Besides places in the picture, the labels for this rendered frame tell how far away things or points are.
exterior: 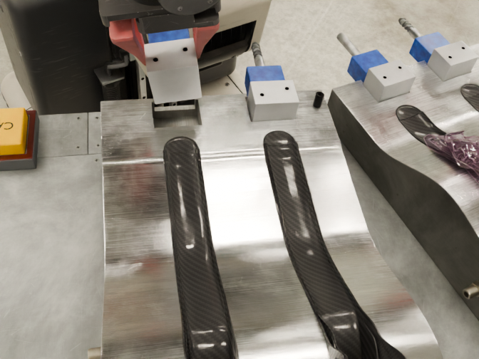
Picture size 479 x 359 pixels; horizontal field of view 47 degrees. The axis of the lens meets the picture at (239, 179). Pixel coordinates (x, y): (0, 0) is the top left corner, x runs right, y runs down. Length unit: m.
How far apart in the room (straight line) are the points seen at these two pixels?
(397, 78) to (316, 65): 1.37
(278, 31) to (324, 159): 1.62
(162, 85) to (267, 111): 0.12
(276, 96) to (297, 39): 1.58
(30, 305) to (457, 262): 0.45
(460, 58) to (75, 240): 0.54
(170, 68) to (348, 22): 1.82
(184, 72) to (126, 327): 0.25
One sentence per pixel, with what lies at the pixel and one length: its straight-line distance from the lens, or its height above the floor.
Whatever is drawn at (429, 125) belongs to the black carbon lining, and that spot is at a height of 0.85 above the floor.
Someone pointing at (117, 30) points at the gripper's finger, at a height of 1.03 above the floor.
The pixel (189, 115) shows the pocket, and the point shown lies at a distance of 0.66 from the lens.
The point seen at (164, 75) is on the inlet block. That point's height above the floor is 0.97.
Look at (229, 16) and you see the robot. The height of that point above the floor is 0.77.
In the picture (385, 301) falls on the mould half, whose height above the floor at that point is 0.92.
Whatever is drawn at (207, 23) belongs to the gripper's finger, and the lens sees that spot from 0.50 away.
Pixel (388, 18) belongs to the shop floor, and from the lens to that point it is 2.41.
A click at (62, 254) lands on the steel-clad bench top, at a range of 0.63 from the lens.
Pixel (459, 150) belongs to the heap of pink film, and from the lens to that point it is 0.66.
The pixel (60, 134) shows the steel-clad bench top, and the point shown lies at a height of 0.80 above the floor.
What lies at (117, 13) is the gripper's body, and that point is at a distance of 0.49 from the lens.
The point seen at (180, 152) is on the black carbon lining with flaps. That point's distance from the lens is 0.59.
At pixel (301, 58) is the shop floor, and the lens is 2.11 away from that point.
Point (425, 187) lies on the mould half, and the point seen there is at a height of 0.87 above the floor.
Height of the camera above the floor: 1.34
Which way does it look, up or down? 53 degrees down
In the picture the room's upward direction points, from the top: 8 degrees clockwise
